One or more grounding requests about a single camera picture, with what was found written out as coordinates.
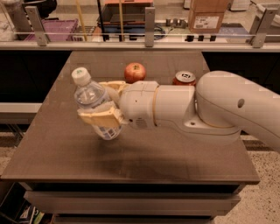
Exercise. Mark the cardboard box with label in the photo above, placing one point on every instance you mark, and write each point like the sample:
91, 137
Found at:
206, 16

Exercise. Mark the purple plastic crate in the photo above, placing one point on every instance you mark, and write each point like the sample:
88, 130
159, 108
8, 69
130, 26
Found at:
59, 30

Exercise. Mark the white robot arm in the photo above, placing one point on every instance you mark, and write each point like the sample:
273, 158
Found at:
216, 109

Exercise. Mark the red apple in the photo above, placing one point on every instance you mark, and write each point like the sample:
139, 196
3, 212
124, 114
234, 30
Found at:
134, 72

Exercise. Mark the glass railing with metal posts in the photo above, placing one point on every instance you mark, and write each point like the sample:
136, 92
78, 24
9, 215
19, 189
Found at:
165, 28

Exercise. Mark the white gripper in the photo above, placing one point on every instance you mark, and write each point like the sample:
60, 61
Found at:
138, 103

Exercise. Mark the white drawer cabinet under table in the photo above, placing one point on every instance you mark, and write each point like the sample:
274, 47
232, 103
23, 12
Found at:
134, 204

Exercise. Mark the clear blue-label water bottle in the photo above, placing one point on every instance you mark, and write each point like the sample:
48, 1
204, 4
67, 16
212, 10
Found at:
90, 96

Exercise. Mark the blue bin with orange lid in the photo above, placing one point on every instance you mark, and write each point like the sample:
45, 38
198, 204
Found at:
129, 12

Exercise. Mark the red cola can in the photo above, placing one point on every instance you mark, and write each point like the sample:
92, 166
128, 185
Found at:
184, 78

